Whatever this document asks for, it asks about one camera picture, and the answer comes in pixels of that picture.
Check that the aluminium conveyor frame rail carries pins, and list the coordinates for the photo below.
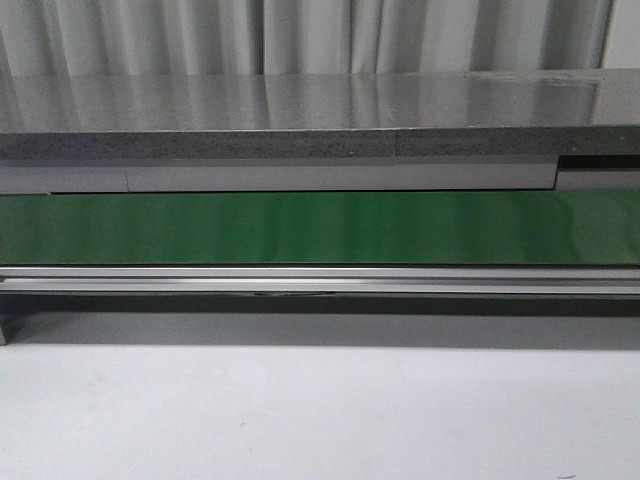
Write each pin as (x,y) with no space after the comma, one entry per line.
(351,306)

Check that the grey speckled stone counter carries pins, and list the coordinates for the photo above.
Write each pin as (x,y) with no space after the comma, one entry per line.
(531,130)

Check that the white pleated curtain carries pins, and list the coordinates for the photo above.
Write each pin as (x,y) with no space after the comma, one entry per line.
(73,38)

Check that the green conveyor belt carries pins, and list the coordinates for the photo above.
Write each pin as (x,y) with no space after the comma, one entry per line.
(449,227)

